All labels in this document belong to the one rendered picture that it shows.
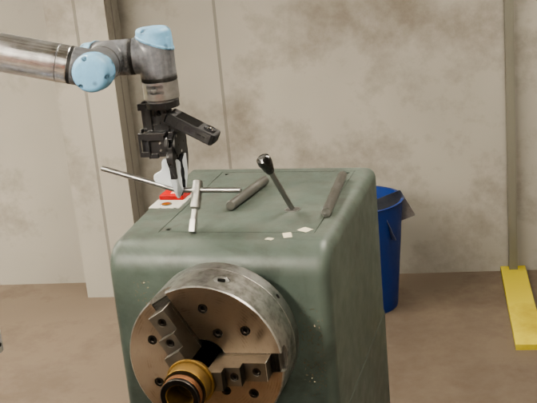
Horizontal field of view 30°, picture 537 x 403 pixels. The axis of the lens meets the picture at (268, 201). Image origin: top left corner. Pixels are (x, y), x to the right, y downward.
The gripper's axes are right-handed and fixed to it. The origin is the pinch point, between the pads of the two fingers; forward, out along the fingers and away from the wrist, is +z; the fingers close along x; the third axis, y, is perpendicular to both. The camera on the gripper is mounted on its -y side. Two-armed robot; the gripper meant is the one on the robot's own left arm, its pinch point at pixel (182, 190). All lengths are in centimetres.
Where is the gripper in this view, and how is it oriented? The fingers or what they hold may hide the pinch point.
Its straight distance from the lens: 216.7
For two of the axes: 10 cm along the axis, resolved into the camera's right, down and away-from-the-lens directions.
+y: -9.6, 0.0, 2.8
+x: -2.6, 3.2, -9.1
